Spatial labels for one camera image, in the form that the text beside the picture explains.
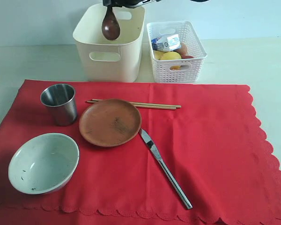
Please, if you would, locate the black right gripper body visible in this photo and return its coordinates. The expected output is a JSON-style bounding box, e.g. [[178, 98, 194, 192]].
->
[[103, 0, 155, 8]]

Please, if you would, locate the stainless steel cup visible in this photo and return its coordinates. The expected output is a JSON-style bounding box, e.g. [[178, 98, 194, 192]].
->
[[40, 83, 78, 126]]

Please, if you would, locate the red sausage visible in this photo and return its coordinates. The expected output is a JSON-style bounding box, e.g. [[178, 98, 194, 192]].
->
[[181, 55, 194, 59]]

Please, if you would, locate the white perforated plastic basket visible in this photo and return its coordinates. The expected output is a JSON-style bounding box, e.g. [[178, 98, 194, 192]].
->
[[147, 21, 207, 83]]

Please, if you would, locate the yellow lemon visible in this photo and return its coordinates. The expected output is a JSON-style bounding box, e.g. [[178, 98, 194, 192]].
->
[[160, 52, 181, 60]]

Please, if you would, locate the blue white milk carton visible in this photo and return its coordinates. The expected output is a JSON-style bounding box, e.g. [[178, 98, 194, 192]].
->
[[151, 34, 181, 52]]

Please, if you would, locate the brown egg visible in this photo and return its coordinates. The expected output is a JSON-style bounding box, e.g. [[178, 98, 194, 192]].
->
[[177, 43, 188, 56]]

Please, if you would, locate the red tablecloth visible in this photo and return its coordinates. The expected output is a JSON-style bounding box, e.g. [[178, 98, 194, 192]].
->
[[0, 80, 281, 225]]

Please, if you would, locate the lower wooden chopstick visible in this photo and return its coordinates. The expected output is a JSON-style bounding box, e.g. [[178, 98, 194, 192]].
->
[[86, 100, 177, 110]]

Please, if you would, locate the metal table knife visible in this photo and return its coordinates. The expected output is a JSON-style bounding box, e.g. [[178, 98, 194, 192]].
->
[[139, 128, 193, 210]]

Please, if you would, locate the fried chicken nugget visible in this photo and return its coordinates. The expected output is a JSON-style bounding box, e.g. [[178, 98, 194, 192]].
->
[[170, 66, 180, 70]]

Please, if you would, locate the yellow cheese wedge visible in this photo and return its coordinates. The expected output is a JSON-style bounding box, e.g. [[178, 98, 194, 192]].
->
[[153, 50, 165, 60]]

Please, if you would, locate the cream plastic bin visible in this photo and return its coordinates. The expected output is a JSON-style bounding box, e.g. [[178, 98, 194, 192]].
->
[[73, 3, 145, 82]]

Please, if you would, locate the upper wooden chopstick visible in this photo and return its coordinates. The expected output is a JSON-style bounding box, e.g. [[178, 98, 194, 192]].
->
[[87, 99, 181, 108]]

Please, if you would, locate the brown round plate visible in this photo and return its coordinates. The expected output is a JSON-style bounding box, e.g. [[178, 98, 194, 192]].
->
[[79, 99, 142, 147]]

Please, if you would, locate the dark wooden spoon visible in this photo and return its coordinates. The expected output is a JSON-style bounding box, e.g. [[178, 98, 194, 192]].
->
[[102, 6, 120, 40]]

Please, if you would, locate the pale green bowl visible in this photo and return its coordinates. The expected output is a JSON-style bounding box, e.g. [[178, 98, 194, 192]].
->
[[8, 133, 80, 195]]

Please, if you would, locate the wooden chopstick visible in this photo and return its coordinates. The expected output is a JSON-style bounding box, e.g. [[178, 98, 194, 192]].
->
[[86, 100, 177, 110], [87, 99, 181, 108]]

